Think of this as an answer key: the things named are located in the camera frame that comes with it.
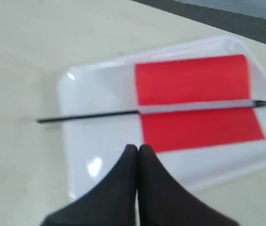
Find grey fabric backdrop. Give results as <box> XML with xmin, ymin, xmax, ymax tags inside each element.
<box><xmin>140</xmin><ymin>0</ymin><xmax>266</xmax><ymax>44</ymax></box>

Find red flag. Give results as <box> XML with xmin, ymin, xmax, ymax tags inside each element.
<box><xmin>38</xmin><ymin>55</ymin><xmax>266</xmax><ymax>153</ymax></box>

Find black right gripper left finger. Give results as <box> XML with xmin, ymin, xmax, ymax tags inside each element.
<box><xmin>42</xmin><ymin>145</ymin><xmax>138</xmax><ymax>226</ymax></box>

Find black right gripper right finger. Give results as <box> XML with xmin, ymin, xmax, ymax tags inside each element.
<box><xmin>137</xmin><ymin>145</ymin><xmax>238</xmax><ymax>226</ymax></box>

